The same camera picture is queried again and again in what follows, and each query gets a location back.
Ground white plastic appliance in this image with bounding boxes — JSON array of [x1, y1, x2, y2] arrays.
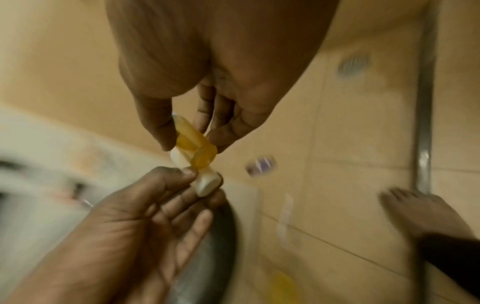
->
[[0, 105, 260, 304]]

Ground person's right hand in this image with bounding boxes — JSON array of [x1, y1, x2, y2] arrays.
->
[[106, 0, 341, 154]]

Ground person's left foot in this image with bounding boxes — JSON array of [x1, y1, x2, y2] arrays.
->
[[378, 186, 477, 241]]

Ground small yellow bottle blue cap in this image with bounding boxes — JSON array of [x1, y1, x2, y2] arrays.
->
[[171, 114, 219, 169]]

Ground round perforated floor drain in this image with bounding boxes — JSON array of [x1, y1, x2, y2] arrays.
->
[[336, 53, 372, 77]]

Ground metal floor divider strip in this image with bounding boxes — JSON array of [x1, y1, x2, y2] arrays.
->
[[411, 0, 442, 194]]

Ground small white bottle blue cap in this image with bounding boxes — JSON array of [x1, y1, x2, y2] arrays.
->
[[169, 148, 223, 197]]

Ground person's left hand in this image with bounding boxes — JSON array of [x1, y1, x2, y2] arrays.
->
[[7, 166, 228, 304]]

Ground black trousers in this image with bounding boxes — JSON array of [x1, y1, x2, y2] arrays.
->
[[417, 232, 480, 300]]

